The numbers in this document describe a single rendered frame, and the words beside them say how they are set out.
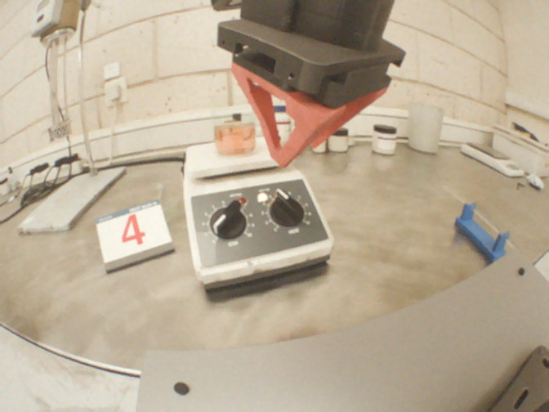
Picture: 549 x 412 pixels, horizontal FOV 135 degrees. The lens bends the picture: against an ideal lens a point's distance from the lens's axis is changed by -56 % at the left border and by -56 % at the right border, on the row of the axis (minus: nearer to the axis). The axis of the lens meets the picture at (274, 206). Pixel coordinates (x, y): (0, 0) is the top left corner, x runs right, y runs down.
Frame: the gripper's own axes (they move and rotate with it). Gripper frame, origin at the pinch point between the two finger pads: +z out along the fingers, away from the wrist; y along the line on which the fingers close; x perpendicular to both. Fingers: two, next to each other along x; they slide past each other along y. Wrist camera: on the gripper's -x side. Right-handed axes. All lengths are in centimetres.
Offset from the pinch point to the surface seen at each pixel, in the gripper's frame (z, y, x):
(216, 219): 5.5, 6.7, -1.2
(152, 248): 13.5, 12.8, -6.9
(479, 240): 5.6, -15.4, 21.4
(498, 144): 16, -102, 34
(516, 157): 12, -96, 43
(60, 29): -7, 14, -53
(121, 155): 40, 8, -56
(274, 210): 6.9, 1.6, 0.6
